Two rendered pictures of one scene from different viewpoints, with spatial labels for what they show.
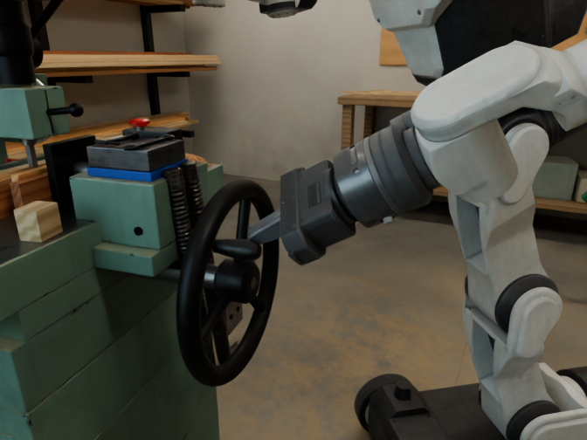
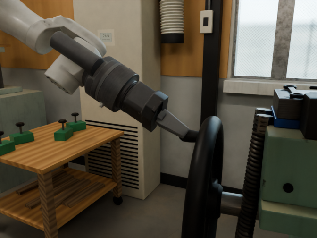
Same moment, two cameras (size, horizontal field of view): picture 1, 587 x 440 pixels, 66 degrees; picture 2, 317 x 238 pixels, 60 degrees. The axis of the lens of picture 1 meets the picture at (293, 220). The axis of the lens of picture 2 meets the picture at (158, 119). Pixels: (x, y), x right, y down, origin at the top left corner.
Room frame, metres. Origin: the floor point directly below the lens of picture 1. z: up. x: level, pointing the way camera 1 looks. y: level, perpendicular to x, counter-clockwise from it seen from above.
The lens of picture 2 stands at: (1.00, -0.01, 1.07)
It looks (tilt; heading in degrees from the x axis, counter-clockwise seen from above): 15 degrees down; 180
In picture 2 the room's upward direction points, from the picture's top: straight up
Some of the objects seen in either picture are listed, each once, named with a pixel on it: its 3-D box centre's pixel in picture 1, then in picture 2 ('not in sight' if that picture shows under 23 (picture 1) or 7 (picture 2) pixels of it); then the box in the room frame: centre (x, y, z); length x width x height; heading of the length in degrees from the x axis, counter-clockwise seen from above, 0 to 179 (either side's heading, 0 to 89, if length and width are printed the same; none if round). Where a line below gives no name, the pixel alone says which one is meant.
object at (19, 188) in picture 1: (64, 185); not in sight; (0.67, 0.35, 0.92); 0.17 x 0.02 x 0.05; 161
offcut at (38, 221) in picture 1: (38, 221); not in sight; (0.52, 0.31, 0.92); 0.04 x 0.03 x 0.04; 168
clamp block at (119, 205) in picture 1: (145, 198); (312, 155); (0.63, 0.22, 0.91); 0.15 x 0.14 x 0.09; 161
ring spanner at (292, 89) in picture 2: (149, 141); (293, 90); (0.60, 0.19, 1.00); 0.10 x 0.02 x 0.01; 161
